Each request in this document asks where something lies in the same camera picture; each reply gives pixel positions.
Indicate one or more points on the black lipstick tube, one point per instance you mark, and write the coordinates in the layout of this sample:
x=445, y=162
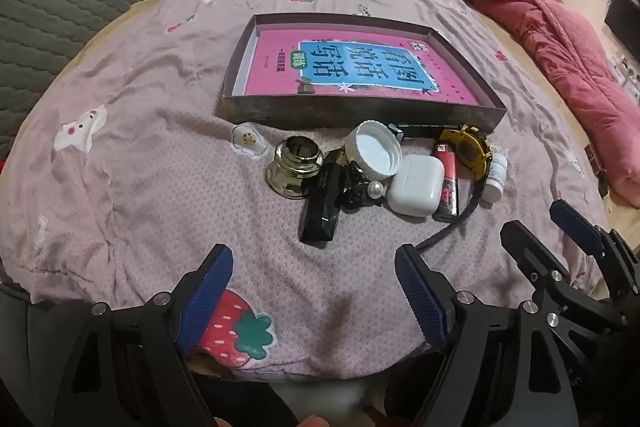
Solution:
x=322, y=207

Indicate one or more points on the small white medicine bottle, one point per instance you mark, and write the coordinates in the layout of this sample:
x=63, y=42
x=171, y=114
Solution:
x=492, y=177

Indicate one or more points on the red quilted comforter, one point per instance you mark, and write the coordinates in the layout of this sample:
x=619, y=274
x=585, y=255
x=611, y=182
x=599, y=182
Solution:
x=550, y=32

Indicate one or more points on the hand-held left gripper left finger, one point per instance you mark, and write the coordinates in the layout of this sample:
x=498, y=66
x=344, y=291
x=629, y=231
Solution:
x=207, y=302

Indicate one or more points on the white earbuds case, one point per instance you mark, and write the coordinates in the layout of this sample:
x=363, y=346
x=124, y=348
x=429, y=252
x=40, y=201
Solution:
x=415, y=187

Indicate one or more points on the pink and blue book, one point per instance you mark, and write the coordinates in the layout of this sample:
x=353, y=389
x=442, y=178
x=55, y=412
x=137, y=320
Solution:
x=280, y=62

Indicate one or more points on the pink printed blanket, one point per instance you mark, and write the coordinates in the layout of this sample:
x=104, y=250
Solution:
x=150, y=157

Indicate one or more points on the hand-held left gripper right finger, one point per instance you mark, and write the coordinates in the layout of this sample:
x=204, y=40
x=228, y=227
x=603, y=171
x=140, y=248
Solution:
x=422, y=302

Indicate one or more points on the black television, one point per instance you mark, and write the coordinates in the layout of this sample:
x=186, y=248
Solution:
x=625, y=17

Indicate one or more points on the shallow grey cardboard box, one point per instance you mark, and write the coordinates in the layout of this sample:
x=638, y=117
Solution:
x=350, y=113

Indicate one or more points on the black hair clip with pearl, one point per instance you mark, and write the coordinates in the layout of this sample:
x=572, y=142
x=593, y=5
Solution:
x=357, y=197

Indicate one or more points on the yellow and black wristwatch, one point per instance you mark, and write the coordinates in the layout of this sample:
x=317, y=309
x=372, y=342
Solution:
x=470, y=152

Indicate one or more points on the white jar lid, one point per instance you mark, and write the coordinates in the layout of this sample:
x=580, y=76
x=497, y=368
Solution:
x=372, y=152

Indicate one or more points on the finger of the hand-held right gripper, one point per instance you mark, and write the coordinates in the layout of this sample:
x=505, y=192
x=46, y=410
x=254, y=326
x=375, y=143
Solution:
x=575, y=224
x=525, y=247

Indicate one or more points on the red lighter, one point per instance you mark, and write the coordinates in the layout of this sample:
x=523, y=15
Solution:
x=447, y=187

